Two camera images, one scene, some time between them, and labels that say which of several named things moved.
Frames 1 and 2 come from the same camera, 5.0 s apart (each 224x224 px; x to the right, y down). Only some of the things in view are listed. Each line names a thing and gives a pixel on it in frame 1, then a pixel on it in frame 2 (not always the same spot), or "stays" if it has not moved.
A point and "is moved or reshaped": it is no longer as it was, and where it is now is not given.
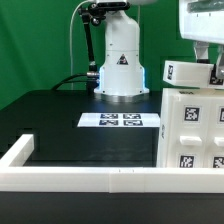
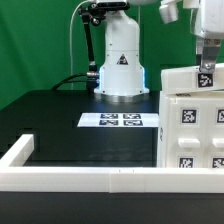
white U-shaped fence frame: [61, 179] stays
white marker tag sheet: [119, 119] stays
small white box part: [191, 74] is moved or reshaped
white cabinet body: [191, 128] stays
